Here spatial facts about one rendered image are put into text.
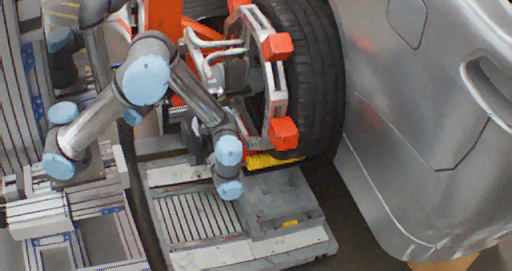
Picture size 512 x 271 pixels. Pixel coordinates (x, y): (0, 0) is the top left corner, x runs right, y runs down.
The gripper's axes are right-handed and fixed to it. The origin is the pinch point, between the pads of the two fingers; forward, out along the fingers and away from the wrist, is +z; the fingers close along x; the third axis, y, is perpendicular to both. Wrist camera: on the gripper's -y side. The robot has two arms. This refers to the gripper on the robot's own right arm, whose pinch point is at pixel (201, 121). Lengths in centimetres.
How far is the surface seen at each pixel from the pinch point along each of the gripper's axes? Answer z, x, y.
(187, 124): 46, -6, -44
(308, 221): -8, -50, -67
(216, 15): 127, -42, -33
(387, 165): -51, -41, 19
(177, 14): 60, -3, 10
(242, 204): 11, -24, -67
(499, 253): -68, -163, -83
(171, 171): 46, 3, -75
